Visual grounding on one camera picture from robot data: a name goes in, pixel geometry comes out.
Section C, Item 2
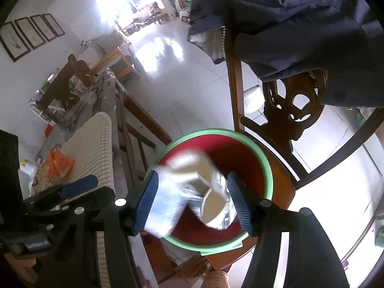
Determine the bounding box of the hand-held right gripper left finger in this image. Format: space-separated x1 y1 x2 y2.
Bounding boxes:
39 170 159 288

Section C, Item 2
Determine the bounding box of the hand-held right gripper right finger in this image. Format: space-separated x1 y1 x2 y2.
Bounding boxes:
227 172 350 288

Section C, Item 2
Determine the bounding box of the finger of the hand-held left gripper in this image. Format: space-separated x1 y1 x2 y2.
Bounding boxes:
59 175 117 206
23 185 65 204

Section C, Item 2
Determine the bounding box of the red bucket with green rim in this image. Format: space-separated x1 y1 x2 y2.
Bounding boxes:
144 129 274 257

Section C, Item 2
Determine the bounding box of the clear plastic wrapper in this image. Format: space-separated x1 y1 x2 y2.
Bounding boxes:
144 149 238 238

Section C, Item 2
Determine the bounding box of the orange plastic bag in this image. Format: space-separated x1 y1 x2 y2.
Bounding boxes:
45 150 75 181

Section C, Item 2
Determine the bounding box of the cream ribbed chair cushion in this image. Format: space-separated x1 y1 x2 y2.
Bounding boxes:
58 112 117 288

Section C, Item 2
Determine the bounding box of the black ribbed box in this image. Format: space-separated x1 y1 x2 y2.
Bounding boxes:
0 130 24 213

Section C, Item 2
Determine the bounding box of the woven straw stool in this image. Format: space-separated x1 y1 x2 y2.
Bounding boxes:
203 271 229 288

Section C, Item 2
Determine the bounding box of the wooden table with patterned cloth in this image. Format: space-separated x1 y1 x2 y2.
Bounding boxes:
39 69 172 186

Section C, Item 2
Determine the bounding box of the carved wooden chair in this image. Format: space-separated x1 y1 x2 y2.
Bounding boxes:
207 25 384 279

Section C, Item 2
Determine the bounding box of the dark wooden chair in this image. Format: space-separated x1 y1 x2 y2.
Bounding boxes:
36 54 93 115

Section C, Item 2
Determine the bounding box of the white plastic stool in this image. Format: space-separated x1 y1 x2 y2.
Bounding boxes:
244 85 265 114

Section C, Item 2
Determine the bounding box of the light wooden chair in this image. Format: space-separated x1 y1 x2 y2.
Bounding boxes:
90 48 140 80

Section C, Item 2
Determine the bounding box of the navy blue jacket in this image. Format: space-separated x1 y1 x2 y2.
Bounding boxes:
186 0 384 109

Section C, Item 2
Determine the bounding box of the white wire rack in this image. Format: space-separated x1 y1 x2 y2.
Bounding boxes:
29 99 48 124

